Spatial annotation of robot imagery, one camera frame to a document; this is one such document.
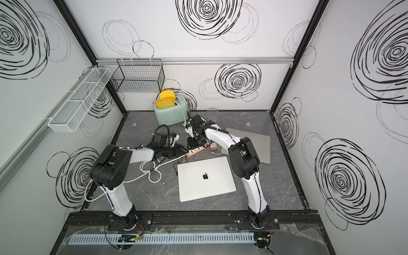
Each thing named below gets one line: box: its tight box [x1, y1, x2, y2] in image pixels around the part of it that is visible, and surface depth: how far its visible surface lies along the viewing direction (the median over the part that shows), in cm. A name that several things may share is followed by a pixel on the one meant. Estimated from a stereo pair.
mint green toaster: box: [174, 95, 189, 121], surface depth 107 cm
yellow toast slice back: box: [159, 89, 176, 100], surface depth 104 cm
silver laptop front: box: [176, 156, 237, 202], surface depth 89 cm
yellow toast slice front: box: [154, 97, 176, 110], surface depth 101 cm
